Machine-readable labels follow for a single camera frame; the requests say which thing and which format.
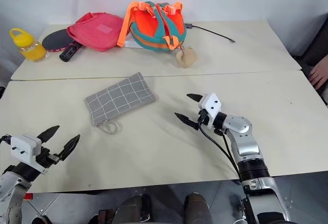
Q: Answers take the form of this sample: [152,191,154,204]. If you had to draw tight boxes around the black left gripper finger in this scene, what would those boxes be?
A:
[36,125,60,144]
[57,134,81,161]

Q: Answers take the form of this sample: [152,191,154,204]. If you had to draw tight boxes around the grey checked pouch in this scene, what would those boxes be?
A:
[84,72,157,134]

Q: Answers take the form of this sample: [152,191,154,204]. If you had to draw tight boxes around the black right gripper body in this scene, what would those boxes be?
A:
[196,109,210,127]

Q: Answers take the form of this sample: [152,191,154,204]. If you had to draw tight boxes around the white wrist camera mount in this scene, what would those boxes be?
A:
[10,134,49,175]
[197,93,222,130]

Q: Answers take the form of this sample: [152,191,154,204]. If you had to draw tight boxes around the black table tennis paddle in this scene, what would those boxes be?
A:
[42,28,83,63]

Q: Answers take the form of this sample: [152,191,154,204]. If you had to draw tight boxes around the yellow-capped juice bottle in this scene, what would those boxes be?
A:
[9,27,49,63]

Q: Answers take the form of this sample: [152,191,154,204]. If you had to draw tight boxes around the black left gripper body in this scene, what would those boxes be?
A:
[33,146,61,175]

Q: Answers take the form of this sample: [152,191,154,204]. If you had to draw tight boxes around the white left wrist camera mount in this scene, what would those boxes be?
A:
[10,134,49,175]

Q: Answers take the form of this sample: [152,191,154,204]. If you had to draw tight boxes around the orange and teal backpack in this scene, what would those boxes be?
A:
[116,1,187,53]

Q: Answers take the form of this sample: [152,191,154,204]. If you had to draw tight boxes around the person's dark clothing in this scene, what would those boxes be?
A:
[292,12,328,107]

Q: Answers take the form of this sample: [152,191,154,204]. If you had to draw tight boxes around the black adapter cable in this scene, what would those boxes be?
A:
[184,23,237,44]

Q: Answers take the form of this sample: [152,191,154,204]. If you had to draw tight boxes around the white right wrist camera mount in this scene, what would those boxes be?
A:
[197,93,222,130]

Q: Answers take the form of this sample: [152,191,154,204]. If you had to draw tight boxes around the person's bare hand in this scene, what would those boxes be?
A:
[308,54,328,90]

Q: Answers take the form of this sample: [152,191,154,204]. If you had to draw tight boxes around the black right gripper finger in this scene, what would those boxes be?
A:
[174,112,199,131]
[186,93,204,104]

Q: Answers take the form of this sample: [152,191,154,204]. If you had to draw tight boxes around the pink fabric bag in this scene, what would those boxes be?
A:
[67,12,127,52]

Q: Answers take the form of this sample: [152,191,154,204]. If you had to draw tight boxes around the beige plush toy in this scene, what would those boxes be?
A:
[175,45,199,69]

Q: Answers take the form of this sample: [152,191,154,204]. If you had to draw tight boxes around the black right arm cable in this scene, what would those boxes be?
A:
[198,124,247,185]

